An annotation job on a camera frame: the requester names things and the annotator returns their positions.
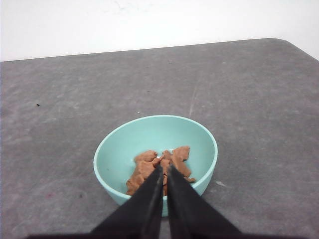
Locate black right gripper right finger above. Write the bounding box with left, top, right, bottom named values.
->
left=167, top=166, right=243, bottom=239

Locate teal bowl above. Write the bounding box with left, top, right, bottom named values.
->
left=93, top=115, right=218, bottom=205

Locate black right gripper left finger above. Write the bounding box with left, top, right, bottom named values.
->
left=91, top=166, right=163, bottom=239

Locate brown beef cubes pile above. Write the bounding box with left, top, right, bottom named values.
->
left=126, top=146, right=196, bottom=196

